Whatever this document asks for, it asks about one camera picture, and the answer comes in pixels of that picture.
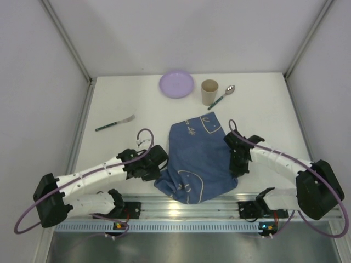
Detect blue cloth placemat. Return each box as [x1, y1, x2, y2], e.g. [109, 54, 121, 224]
[154, 112, 238, 204]

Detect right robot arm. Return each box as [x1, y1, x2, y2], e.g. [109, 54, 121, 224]
[224, 130, 345, 220]

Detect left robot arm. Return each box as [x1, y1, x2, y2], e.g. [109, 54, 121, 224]
[33, 145, 168, 228]

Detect beige cup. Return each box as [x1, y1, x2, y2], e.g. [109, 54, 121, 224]
[201, 79, 219, 106]

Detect lilac plate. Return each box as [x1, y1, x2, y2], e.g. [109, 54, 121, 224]
[158, 70, 195, 99]

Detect aluminium front rail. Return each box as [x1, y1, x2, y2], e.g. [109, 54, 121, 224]
[43, 193, 341, 220]

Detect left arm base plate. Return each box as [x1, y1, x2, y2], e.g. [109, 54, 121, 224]
[98, 202, 141, 220]

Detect green handled fork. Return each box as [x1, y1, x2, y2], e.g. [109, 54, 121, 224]
[95, 114, 135, 132]

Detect green handled spoon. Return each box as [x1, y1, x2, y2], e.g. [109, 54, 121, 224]
[208, 85, 235, 110]

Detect slotted cable duct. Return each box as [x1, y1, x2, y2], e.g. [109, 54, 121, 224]
[55, 220, 275, 233]

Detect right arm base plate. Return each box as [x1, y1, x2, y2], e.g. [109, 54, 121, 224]
[237, 201, 289, 221]

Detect right aluminium frame post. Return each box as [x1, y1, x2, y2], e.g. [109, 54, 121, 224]
[283, 0, 336, 80]

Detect aluminium frame post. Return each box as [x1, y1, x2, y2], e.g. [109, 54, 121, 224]
[39, 0, 92, 83]
[283, 0, 336, 80]

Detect left aluminium frame post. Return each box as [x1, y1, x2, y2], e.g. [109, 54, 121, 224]
[39, 0, 92, 83]

